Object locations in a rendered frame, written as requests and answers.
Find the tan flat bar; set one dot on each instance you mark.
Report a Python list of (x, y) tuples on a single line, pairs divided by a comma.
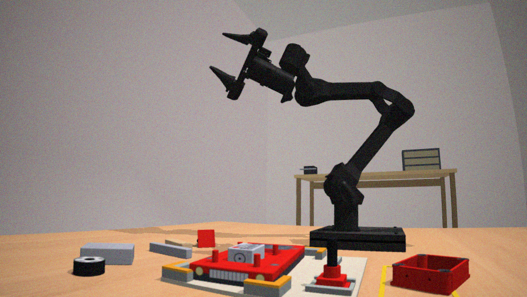
[(177, 242)]

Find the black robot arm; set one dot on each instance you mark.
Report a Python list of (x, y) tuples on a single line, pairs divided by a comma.
[(341, 182)]

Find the red rectangular shell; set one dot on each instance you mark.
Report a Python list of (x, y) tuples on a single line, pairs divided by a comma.
[(431, 273)]

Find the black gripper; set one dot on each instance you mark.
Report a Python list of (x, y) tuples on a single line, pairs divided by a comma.
[(259, 70)]

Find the black tyre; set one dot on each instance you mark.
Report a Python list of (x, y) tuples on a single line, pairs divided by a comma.
[(88, 266)]

